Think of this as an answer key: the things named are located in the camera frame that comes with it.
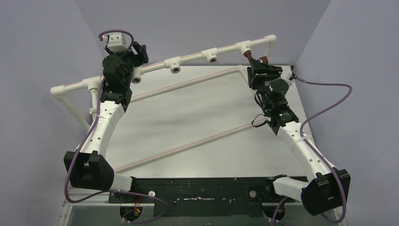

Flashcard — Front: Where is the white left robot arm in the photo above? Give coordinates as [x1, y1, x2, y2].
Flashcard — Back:
[64, 41, 149, 202]

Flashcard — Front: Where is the white pipe frame with tees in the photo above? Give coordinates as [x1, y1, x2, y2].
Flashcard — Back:
[49, 34, 278, 174]

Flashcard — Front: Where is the aluminium rail frame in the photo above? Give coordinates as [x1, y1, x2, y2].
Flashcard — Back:
[57, 187, 343, 226]

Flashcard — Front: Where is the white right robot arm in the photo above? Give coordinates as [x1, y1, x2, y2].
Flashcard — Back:
[247, 59, 351, 216]

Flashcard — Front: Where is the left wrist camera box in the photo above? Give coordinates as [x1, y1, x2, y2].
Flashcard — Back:
[102, 32, 128, 53]

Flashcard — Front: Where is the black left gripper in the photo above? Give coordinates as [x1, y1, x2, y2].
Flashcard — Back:
[108, 43, 148, 87]

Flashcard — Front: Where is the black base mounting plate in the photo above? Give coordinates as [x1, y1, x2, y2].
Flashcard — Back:
[108, 177, 283, 222]

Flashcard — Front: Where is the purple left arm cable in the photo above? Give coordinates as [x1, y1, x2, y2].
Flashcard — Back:
[64, 30, 169, 225]

